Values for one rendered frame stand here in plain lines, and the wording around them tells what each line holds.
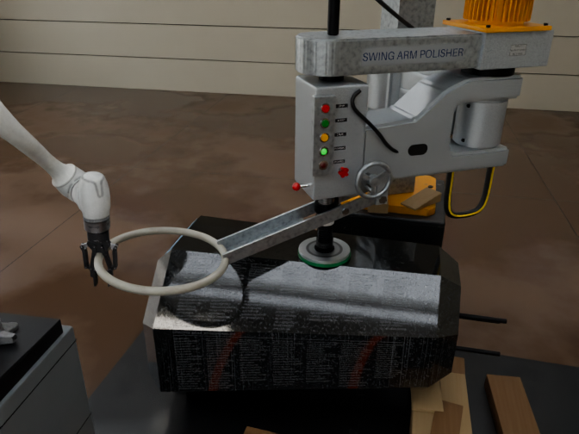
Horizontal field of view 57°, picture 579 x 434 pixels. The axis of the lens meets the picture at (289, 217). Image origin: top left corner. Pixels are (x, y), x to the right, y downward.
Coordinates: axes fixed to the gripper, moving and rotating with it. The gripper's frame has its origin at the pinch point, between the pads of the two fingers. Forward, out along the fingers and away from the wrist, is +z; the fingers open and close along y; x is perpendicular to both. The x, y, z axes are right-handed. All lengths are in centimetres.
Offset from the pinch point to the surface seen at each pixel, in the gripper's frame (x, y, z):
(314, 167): 1, 77, -47
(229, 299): 4.5, 47.9, 11.8
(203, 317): 1.0, 37.8, 18.4
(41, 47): 741, -277, 37
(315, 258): 8, 82, -6
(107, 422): 9, -6, 83
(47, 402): -42.8, -8.3, 20.6
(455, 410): -13, 144, 54
